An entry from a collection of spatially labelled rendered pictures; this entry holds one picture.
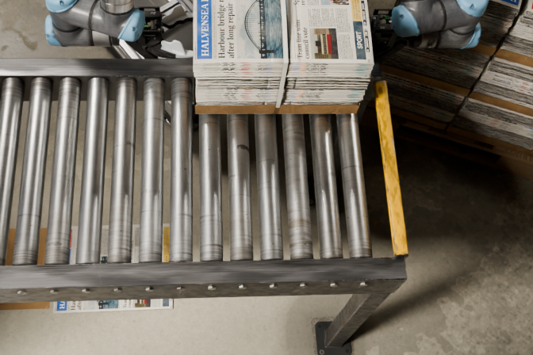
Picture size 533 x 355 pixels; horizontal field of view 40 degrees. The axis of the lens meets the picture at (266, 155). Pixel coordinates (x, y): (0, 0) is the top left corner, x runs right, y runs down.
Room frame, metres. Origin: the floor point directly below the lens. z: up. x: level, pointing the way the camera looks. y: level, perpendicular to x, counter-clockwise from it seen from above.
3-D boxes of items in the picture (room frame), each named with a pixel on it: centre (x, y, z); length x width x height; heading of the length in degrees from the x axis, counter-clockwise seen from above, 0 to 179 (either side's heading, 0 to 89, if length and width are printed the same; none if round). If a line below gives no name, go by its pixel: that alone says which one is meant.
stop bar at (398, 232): (0.72, -0.28, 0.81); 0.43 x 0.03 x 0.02; 12
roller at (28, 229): (0.57, 0.50, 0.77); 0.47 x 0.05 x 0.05; 12
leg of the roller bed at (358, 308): (0.48, -0.31, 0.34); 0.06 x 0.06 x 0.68; 12
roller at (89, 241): (0.60, 0.37, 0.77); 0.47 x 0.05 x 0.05; 12
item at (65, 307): (0.59, 0.41, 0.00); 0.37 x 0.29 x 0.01; 102
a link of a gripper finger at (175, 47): (0.93, 0.25, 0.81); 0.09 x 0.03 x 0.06; 75
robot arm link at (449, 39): (1.12, -0.41, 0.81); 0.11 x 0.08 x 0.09; 102
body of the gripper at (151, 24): (0.96, 0.36, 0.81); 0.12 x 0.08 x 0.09; 102
